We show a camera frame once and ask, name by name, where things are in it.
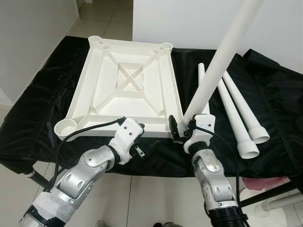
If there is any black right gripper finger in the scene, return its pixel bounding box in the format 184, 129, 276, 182
169, 115, 184, 144

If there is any white plastic table leg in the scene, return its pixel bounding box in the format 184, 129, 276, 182
197, 62, 212, 116
217, 78, 260, 159
222, 71, 271, 145
182, 0, 266, 124

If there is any white plastic table top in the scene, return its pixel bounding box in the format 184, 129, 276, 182
54, 35, 185, 140

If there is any grey robot right foot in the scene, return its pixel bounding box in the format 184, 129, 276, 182
152, 221, 177, 227

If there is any pink soft object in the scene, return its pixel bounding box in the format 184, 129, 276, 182
241, 176, 289, 191

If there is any black cloth table cover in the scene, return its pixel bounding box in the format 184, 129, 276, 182
0, 35, 303, 178

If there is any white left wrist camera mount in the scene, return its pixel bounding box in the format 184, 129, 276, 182
110, 118, 145, 165

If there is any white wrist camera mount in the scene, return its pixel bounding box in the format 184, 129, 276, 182
110, 118, 145, 165
183, 114, 215, 153

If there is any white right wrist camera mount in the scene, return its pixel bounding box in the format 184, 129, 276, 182
183, 114, 215, 153

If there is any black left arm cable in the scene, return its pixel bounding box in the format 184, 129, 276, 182
53, 117, 125, 183

